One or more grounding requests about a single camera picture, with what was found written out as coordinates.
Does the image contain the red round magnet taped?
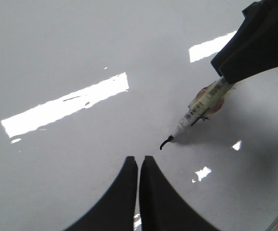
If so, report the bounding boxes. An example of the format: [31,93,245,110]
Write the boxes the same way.
[191,82,225,121]

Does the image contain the white whiteboard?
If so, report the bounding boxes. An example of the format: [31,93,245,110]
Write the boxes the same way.
[0,0,278,231]

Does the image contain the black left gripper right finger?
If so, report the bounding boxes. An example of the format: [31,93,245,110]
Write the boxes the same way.
[139,156,218,231]

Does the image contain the white black whiteboard marker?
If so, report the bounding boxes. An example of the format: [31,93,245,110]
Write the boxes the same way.
[164,77,234,143]

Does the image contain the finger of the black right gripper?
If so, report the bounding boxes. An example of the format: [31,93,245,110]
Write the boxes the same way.
[220,0,278,84]
[211,2,264,77]

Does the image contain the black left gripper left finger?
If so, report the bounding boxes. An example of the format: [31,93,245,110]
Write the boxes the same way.
[66,156,138,231]

